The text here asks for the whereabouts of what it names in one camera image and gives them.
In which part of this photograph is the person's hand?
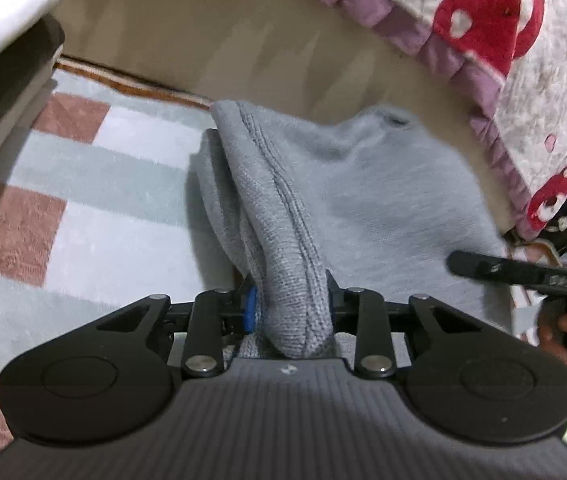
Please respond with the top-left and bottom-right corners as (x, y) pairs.
(537, 297), (567, 364)

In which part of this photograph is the checkered pink white blanket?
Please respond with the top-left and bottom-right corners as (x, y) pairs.
(0, 70), (233, 450)

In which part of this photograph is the grey polo sweater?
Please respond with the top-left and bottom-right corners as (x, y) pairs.
(195, 101), (511, 360)

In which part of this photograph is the beige mattress side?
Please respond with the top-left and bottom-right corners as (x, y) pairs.
(56, 0), (513, 231)

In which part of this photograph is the white quilt with red hearts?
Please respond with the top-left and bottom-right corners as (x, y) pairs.
(320, 0), (567, 239)

